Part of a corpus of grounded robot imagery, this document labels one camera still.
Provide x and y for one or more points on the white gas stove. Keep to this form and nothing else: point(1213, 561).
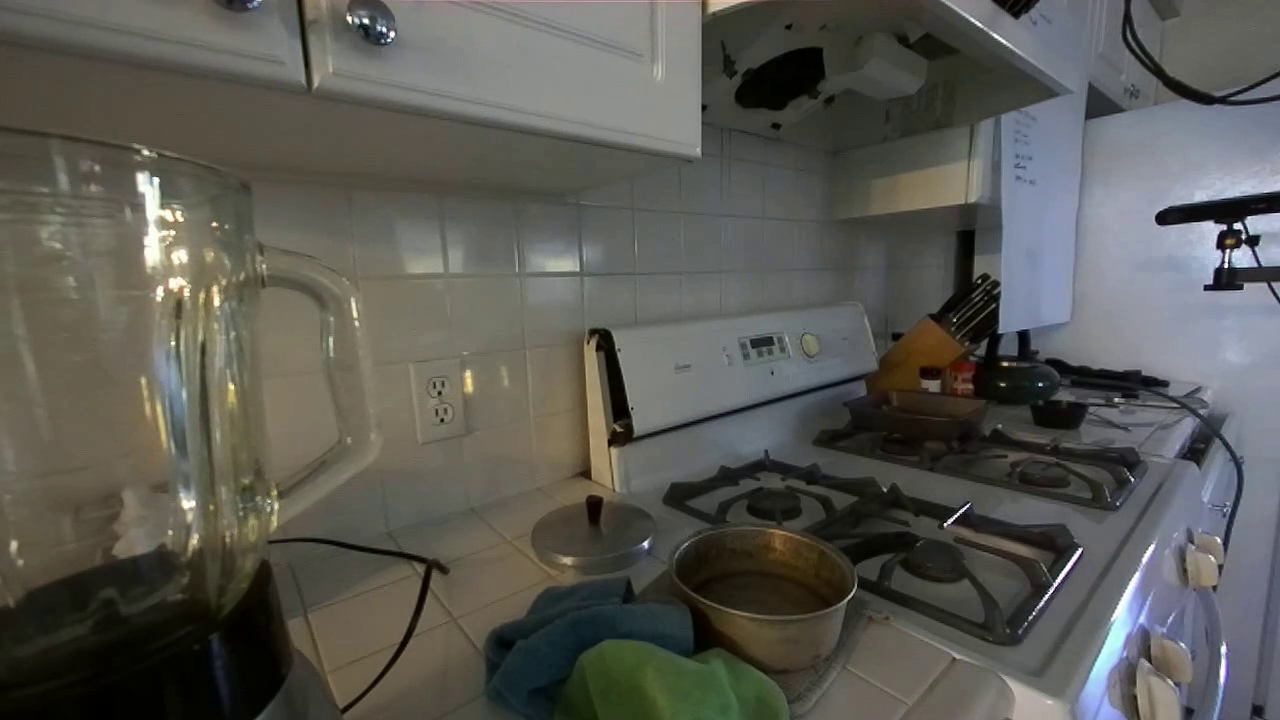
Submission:
point(745, 385)

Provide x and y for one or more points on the cream stove timer dial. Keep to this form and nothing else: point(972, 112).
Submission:
point(809, 345)

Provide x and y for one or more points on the metal pot lid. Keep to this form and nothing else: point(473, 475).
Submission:
point(593, 536)

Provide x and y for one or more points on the wooden knife block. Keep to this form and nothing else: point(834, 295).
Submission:
point(918, 363)

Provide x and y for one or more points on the black capped spice bottle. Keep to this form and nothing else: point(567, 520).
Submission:
point(929, 383)

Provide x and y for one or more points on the blue cloth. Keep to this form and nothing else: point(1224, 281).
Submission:
point(547, 643)

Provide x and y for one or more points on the white cabinet door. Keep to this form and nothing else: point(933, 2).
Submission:
point(134, 35)
point(533, 64)

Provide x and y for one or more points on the red spice bottle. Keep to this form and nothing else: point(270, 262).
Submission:
point(963, 383)

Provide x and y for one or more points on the green cloth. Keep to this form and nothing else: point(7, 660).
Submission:
point(664, 682)

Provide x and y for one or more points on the black double burner grate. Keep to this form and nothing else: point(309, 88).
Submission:
point(933, 561)
point(1040, 468)

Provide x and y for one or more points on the green bowl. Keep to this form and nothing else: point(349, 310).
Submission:
point(1023, 383)

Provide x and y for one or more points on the silver cabinet knob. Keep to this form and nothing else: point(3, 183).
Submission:
point(371, 21)
point(241, 5)

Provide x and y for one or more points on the white range hood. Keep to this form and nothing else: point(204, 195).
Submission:
point(963, 53)

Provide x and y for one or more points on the glass blender jar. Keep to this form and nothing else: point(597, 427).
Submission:
point(123, 375)

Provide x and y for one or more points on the black blender base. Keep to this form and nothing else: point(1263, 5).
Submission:
point(145, 667)

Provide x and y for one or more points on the white stove knob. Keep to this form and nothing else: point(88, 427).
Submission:
point(1174, 657)
point(1203, 567)
point(1152, 696)

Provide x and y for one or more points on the white wall outlet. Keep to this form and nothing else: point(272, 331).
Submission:
point(438, 402)

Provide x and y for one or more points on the black camera on mount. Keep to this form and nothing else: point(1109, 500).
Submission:
point(1224, 211)

